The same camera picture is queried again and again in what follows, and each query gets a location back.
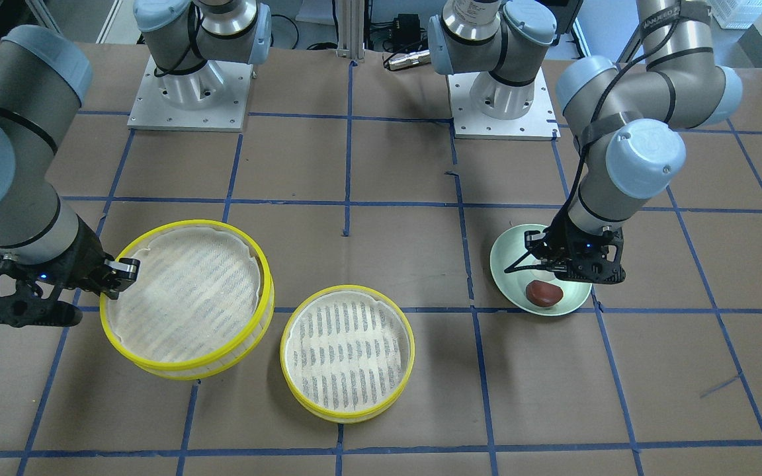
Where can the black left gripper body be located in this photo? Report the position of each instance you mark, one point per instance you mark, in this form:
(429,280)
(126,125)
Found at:
(564,238)

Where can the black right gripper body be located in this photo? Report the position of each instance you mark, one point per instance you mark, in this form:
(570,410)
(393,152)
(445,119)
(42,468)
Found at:
(82,256)

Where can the dark red bun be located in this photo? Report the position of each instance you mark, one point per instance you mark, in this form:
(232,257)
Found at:
(543,294)

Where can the yellow top steamer layer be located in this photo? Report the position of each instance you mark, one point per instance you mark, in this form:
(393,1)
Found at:
(202,300)

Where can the yellow steamer layer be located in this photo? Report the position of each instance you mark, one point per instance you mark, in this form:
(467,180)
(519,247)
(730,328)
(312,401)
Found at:
(202,300)
(347,353)

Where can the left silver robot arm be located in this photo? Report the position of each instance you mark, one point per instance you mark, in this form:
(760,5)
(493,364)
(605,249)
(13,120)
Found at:
(624,123)

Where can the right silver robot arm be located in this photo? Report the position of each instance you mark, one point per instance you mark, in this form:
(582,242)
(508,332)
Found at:
(45,247)

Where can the yellow bottom steamer layer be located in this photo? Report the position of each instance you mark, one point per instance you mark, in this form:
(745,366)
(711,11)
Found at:
(347,353)

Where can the light green plate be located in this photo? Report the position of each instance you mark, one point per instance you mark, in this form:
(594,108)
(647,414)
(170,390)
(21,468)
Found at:
(506,250)

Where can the black power adapter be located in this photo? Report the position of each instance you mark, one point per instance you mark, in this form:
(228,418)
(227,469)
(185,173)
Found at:
(405,29)

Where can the white plastic crate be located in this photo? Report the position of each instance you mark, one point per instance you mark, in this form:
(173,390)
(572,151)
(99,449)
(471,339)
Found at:
(736,15)

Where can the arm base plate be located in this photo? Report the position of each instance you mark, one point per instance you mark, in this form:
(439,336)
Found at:
(212,99)
(483,108)

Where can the silver cable connector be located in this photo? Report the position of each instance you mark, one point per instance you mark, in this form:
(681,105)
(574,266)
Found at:
(407,60)

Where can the aluminium frame post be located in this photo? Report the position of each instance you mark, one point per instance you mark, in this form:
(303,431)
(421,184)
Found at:
(351,29)

